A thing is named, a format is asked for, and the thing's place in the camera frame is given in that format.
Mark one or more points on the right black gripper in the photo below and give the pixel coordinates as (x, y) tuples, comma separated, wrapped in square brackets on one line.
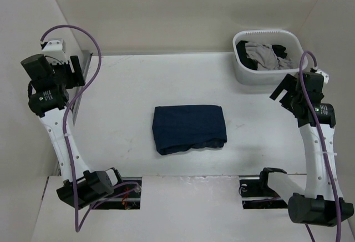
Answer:
[(289, 84)]

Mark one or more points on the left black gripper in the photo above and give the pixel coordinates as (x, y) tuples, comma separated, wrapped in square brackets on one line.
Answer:
[(76, 77)]

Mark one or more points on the navy blue trousers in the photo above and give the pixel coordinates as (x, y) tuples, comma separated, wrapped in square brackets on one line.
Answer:
[(181, 128)]

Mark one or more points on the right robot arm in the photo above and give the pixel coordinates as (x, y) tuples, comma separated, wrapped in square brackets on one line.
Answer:
[(314, 204)]

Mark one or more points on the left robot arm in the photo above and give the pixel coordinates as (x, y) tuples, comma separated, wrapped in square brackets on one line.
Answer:
[(49, 99)]

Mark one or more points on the black garment in basket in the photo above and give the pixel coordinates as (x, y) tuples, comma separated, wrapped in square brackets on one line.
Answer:
[(248, 63)]

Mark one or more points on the white plastic laundry basket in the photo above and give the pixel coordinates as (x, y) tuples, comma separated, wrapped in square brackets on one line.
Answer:
[(282, 37)]

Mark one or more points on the grey garment in basket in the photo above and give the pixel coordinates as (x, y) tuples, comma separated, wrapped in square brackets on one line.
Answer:
[(269, 57)]

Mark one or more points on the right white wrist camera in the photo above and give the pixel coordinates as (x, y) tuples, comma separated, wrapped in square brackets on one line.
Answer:
[(324, 75)]

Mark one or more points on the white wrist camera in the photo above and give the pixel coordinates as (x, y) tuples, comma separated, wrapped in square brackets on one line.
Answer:
[(55, 51), (324, 75)]

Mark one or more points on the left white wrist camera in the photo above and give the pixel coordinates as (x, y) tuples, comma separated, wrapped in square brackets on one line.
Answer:
[(55, 51)]

